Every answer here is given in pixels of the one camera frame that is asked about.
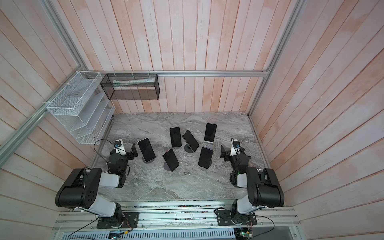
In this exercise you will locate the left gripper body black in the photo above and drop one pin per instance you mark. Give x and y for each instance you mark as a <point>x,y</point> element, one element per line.
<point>128,153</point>

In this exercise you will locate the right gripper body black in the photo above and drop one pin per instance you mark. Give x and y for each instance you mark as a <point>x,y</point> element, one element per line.
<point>228,152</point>

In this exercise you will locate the blue-edged phone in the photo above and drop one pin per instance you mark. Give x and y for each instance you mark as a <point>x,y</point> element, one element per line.
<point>205,157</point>

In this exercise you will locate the teal-edged phone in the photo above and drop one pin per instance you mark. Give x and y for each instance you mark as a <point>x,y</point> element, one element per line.
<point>190,140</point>

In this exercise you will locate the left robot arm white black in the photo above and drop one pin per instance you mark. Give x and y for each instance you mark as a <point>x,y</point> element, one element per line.
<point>80,190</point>

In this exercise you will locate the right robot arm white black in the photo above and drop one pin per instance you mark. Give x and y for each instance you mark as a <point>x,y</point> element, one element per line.
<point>262,185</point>

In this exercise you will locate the black phone far left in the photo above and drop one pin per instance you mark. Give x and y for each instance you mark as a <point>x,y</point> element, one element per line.
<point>146,149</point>

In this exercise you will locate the round stand under left phone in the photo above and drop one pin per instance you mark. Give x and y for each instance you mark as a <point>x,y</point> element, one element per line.
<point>147,162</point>

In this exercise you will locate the black phone back right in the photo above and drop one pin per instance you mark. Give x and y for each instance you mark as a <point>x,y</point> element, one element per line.
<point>210,132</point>

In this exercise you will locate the round grey stand centre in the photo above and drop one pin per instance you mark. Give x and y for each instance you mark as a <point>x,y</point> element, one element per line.
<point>188,149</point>

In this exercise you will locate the round stand under purple phone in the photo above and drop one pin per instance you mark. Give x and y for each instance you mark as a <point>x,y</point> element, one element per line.
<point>166,167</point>

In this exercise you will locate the purple-edged phone front centre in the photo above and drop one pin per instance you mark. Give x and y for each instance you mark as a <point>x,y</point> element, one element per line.
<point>171,159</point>

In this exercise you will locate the black phone back centre-left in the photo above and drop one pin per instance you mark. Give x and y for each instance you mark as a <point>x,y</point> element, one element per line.
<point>175,135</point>

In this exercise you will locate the green circuit board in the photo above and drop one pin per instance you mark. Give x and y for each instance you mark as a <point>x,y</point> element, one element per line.
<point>245,235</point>

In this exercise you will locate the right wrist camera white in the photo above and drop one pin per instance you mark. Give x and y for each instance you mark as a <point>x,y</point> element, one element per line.
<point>235,147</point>

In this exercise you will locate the left camera cable black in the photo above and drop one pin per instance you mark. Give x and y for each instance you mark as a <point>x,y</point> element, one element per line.
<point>98,146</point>

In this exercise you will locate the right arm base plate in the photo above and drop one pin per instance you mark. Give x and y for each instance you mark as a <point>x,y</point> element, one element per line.
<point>232,218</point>

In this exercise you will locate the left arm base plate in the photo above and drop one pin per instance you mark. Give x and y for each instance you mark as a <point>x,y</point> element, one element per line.
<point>124,220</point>

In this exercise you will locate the black wire mesh basket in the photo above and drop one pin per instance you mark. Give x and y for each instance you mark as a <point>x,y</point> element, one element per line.
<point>119,87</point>

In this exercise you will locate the white wire mesh shelf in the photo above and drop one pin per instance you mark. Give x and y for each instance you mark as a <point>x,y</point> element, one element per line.
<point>83,112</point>

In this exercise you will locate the white vented cable duct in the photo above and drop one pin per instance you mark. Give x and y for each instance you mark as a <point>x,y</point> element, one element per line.
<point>193,234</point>

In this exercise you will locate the aluminium frame rail back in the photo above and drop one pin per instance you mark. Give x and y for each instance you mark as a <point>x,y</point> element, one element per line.
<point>194,73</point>

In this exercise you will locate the aluminium frame rail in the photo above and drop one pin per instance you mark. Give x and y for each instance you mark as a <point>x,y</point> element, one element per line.
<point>28,126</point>
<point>194,73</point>

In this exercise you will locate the aluminium frame rail left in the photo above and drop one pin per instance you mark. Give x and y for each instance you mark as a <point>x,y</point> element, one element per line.
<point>28,126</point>

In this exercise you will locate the aluminium frame post right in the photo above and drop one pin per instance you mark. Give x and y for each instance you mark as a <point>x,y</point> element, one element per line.
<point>283,39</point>

